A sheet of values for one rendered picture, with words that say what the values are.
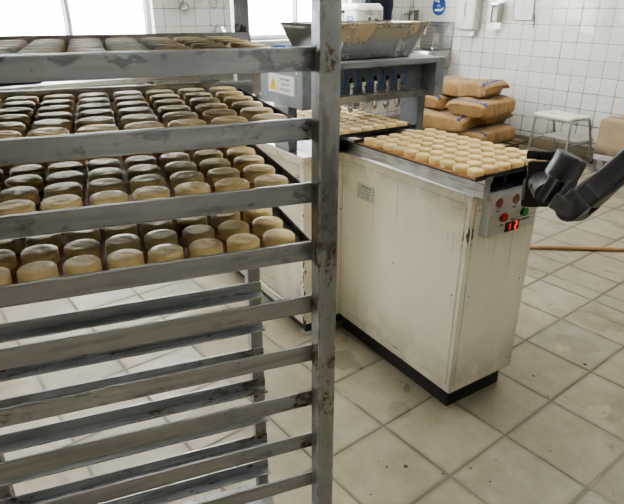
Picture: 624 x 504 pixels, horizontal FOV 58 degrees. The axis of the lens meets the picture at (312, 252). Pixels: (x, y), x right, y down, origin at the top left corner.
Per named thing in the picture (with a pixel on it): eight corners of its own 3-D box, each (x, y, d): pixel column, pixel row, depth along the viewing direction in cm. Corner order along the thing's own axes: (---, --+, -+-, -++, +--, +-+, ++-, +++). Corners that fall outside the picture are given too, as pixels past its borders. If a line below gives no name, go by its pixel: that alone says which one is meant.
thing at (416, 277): (337, 329, 261) (341, 137, 224) (393, 309, 278) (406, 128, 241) (446, 414, 207) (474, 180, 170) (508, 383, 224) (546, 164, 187)
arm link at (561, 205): (567, 220, 122) (582, 219, 128) (599, 172, 116) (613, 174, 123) (522, 192, 128) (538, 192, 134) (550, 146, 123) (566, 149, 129)
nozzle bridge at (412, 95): (262, 142, 242) (259, 59, 228) (391, 124, 278) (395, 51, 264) (302, 158, 216) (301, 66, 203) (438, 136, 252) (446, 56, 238)
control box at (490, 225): (477, 235, 181) (482, 194, 176) (525, 221, 193) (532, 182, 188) (486, 239, 179) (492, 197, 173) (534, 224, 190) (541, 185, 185)
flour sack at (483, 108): (481, 121, 523) (483, 102, 517) (443, 115, 551) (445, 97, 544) (519, 111, 569) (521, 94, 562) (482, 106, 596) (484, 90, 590)
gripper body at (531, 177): (522, 199, 141) (526, 208, 134) (527, 159, 137) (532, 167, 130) (549, 200, 139) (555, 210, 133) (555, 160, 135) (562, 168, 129)
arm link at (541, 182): (530, 201, 127) (552, 212, 127) (546, 175, 124) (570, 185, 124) (525, 192, 134) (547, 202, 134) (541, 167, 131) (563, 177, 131)
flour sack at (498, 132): (480, 149, 535) (482, 134, 529) (444, 142, 563) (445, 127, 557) (518, 138, 579) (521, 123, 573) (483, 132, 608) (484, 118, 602)
